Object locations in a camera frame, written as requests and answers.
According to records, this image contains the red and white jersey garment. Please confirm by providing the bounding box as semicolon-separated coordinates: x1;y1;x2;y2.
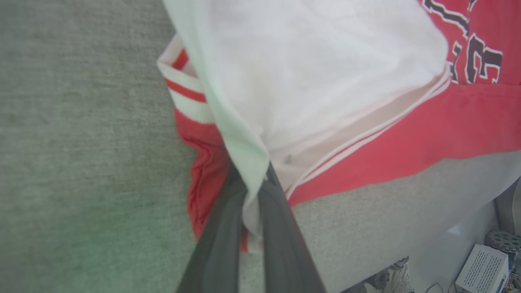
157;0;521;255

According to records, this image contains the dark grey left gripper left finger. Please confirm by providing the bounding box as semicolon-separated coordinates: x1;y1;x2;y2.
176;164;249;293

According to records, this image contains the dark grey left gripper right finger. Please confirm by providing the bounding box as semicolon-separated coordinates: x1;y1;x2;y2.
258;162;327;293

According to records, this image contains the white box with printed text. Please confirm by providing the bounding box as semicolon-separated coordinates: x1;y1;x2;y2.
455;243;510;293

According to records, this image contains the perforated metal object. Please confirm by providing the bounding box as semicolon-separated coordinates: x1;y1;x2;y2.
484;229;521;256

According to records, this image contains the thin white cable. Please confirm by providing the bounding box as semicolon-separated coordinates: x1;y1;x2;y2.
425;282;457;293

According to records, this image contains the grey patterned cloth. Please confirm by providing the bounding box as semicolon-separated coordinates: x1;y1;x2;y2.
341;256;414;293

